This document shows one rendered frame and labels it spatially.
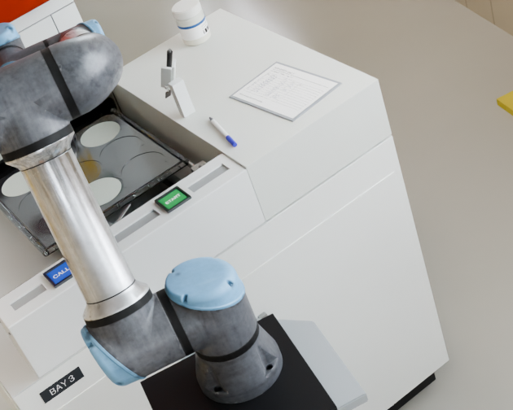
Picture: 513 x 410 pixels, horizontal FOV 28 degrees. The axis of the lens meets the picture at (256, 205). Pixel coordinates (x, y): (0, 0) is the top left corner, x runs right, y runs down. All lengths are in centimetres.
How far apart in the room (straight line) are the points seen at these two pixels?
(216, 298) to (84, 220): 24
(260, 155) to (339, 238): 32
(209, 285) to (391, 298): 91
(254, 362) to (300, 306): 58
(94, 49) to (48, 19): 85
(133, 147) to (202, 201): 39
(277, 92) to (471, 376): 100
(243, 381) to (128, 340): 22
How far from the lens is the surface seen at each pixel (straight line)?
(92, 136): 245
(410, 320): 254
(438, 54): 405
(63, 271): 197
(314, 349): 181
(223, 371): 171
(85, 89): 156
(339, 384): 174
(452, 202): 331
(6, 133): 156
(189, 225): 200
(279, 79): 225
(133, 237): 197
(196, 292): 161
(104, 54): 159
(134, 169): 227
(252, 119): 215
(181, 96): 222
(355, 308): 239
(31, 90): 155
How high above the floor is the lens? 210
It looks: 37 degrees down
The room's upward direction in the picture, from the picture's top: 20 degrees counter-clockwise
